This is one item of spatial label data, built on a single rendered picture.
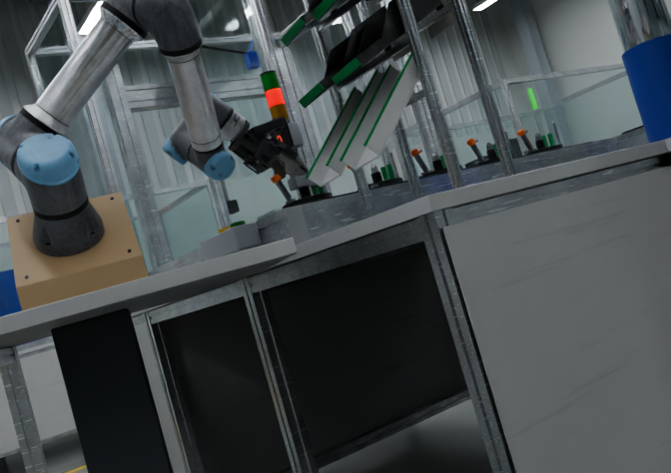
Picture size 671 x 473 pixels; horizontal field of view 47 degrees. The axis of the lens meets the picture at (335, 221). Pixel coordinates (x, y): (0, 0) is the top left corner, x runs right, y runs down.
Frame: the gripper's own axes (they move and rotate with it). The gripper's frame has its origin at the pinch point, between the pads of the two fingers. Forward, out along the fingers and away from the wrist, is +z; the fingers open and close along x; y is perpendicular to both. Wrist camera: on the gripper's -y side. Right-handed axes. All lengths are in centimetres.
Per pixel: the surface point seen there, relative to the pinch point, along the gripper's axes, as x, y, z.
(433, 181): 16.7, -13.0, 30.2
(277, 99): -16.7, -24.7, -11.0
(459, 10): 53, -28, -2
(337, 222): 16.6, 15.6, 9.4
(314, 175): 20.4, 11.3, -3.2
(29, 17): -793, -417, -148
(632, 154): 75, -8, 40
